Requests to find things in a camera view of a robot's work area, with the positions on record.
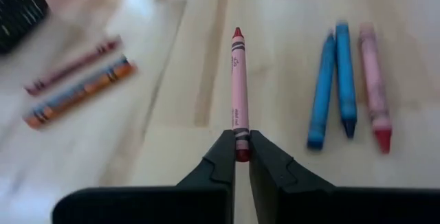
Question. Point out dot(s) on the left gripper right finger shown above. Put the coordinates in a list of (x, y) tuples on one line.
[(271, 176)]

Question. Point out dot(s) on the orange crayon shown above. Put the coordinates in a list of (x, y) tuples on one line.
[(86, 95)]

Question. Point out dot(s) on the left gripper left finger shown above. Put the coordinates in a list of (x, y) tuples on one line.
[(223, 169)]

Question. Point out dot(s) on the black mesh basket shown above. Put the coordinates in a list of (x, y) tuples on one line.
[(20, 14)]

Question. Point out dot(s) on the red crayon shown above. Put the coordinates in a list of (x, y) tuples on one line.
[(239, 86), (72, 66), (374, 86)]

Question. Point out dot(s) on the blue crayon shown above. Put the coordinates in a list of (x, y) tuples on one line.
[(323, 90), (80, 86), (345, 79)]

